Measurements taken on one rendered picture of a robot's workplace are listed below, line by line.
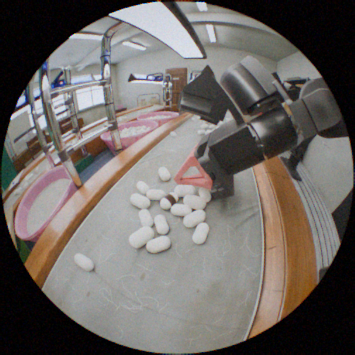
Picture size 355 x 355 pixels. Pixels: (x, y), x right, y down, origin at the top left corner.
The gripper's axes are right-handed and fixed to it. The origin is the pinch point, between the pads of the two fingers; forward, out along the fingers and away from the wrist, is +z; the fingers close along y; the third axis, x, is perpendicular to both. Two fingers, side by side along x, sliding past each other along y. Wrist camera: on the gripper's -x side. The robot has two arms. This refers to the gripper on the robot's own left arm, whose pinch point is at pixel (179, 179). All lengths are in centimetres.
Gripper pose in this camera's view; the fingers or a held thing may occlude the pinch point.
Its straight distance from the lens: 21.7
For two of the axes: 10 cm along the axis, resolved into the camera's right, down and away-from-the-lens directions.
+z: -7.0, 3.5, 6.2
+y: -3.4, 6.0, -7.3
